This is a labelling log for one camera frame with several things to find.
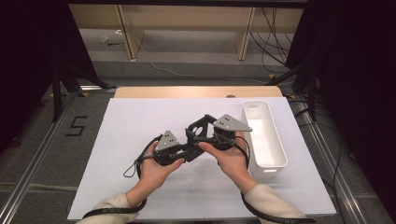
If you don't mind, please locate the black curtain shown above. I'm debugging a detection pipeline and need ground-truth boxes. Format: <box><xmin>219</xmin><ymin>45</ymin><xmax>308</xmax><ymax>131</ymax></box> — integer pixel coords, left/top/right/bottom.
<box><xmin>0</xmin><ymin>0</ymin><xmax>98</xmax><ymax>157</ymax></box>
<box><xmin>284</xmin><ymin>0</ymin><xmax>396</xmax><ymax>224</ymax></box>

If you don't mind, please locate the left hand-held gripper cable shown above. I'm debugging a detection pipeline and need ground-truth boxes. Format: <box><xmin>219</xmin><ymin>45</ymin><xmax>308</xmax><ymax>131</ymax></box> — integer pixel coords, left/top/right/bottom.
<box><xmin>82</xmin><ymin>133</ymin><xmax>163</xmax><ymax>220</ymax></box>

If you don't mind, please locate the person's right hand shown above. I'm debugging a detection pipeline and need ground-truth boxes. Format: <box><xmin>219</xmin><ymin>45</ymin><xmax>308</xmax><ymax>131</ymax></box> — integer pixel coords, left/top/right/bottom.
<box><xmin>197</xmin><ymin>132</ymin><xmax>254</xmax><ymax>188</ymax></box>

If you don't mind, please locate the black metal stand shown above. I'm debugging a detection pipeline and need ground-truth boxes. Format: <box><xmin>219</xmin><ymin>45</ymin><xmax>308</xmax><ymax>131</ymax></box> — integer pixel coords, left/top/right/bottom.
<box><xmin>265</xmin><ymin>60</ymin><xmax>318</xmax><ymax>122</ymax></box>
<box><xmin>50</xmin><ymin>63</ymin><xmax>118</xmax><ymax>123</ymax></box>

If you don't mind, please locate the person's left hand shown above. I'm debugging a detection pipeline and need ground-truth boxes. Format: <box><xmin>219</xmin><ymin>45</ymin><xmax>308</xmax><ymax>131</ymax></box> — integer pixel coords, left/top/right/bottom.
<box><xmin>137</xmin><ymin>142</ymin><xmax>187</xmax><ymax>191</ymax></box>

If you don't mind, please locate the right hand-held gripper cable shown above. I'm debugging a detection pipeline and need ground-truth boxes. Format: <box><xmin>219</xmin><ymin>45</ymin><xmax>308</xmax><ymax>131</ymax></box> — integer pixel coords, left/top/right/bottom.
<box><xmin>233</xmin><ymin>134</ymin><xmax>318</xmax><ymax>224</ymax></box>

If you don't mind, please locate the bundle of black cables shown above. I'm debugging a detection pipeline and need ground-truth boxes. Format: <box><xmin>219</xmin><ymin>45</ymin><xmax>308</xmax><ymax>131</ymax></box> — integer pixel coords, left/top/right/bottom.
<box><xmin>248</xmin><ymin>7</ymin><xmax>301</xmax><ymax>75</ymax></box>

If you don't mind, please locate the white table sheet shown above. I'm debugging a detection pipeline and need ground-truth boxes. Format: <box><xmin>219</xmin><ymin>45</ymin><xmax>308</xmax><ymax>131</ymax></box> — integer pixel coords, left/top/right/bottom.
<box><xmin>67</xmin><ymin>96</ymin><xmax>337</xmax><ymax>222</ymax></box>

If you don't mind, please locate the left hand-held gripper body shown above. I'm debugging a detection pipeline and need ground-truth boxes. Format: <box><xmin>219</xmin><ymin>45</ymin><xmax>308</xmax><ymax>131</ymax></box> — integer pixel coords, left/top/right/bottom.
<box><xmin>152</xmin><ymin>130</ymin><xmax>188</xmax><ymax>166</ymax></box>

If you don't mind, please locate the hand-held gripper cable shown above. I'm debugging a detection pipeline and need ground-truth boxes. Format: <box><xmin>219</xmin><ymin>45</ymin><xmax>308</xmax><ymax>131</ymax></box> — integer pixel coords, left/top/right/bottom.
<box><xmin>82</xmin><ymin>133</ymin><xmax>163</xmax><ymax>220</ymax></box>
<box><xmin>233</xmin><ymin>134</ymin><xmax>318</xmax><ymax>224</ymax></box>

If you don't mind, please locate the light wooden shelf unit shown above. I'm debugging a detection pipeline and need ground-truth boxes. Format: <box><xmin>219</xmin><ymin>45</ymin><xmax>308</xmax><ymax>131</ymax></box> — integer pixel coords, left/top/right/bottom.
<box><xmin>68</xmin><ymin>3</ymin><xmax>304</xmax><ymax>62</ymax></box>

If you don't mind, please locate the aluminium floor rail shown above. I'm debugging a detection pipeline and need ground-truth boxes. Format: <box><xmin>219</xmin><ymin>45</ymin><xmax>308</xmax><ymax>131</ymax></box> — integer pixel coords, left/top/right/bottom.
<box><xmin>0</xmin><ymin>92</ymin><xmax>79</xmax><ymax>224</ymax></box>
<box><xmin>293</xmin><ymin>98</ymin><xmax>370</xmax><ymax>224</ymax></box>

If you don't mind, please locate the white floor cable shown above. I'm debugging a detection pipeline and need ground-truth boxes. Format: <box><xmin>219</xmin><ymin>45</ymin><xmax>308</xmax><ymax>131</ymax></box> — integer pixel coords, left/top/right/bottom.
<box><xmin>136</xmin><ymin>31</ymin><xmax>269</xmax><ymax>86</ymax></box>

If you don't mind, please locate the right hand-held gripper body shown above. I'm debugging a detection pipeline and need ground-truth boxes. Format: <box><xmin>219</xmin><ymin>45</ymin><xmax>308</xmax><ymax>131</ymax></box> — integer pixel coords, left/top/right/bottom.
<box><xmin>212</xmin><ymin>113</ymin><xmax>253</xmax><ymax>151</ymax></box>

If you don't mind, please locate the white plastic bin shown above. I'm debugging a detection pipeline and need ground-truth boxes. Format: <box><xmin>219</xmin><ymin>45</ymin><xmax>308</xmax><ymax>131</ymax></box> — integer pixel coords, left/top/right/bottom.
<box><xmin>242</xmin><ymin>100</ymin><xmax>289</xmax><ymax>183</ymax></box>

